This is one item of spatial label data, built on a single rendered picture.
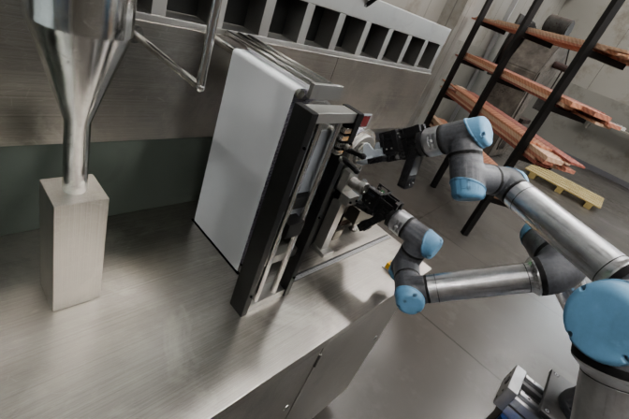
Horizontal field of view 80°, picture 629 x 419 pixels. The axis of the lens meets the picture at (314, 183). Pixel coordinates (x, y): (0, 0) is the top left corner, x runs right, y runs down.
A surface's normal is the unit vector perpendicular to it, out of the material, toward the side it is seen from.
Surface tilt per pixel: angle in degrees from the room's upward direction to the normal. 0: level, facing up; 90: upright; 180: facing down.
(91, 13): 90
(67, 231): 90
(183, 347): 0
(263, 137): 90
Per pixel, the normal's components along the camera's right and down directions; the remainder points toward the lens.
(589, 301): -0.86, -0.23
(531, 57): -0.51, -0.27
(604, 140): -0.63, 0.16
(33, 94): 0.66, 0.55
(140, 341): 0.33, -0.83
